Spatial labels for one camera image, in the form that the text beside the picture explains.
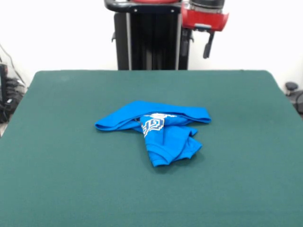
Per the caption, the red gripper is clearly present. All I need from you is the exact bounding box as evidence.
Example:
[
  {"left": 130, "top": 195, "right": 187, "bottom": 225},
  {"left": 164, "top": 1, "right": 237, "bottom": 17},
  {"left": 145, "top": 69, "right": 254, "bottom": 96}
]
[{"left": 181, "top": 2, "right": 230, "bottom": 59}]

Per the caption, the black cable bundle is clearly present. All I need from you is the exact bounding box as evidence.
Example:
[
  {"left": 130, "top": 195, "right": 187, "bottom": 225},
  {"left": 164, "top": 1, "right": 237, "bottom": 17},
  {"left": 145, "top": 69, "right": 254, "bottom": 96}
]
[{"left": 0, "top": 78, "right": 27, "bottom": 123}]

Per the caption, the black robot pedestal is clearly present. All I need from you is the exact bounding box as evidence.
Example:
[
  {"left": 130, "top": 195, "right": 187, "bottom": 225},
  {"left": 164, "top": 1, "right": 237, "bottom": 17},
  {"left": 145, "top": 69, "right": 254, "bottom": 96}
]
[{"left": 104, "top": 0, "right": 195, "bottom": 71}]

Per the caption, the blue shirt with white print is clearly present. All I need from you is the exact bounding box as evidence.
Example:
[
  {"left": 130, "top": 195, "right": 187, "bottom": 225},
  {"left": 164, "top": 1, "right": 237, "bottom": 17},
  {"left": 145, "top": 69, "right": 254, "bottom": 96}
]
[{"left": 94, "top": 100, "right": 212, "bottom": 168}]

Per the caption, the thin grey cable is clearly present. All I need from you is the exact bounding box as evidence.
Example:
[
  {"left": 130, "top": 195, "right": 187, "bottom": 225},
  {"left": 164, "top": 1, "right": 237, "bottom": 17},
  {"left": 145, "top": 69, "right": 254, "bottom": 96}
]
[{"left": 0, "top": 44, "right": 26, "bottom": 86}]

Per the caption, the black equipment box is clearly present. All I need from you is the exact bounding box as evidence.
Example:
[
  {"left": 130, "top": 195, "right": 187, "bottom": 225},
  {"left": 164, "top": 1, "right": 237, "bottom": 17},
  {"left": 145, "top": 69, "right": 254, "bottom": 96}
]
[{"left": 0, "top": 62, "right": 8, "bottom": 106}]

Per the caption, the black office chair base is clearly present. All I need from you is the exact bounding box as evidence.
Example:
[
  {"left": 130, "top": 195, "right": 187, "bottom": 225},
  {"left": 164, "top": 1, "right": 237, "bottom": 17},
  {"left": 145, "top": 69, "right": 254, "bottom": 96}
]
[{"left": 285, "top": 81, "right": 303, "bottom": 114}]

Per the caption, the dark green table cloth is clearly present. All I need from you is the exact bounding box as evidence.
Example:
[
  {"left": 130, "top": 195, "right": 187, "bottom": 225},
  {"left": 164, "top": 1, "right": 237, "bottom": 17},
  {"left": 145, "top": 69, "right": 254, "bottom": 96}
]
[{"left": 0, "top": 70, "right": 303, "bottom": 227}]

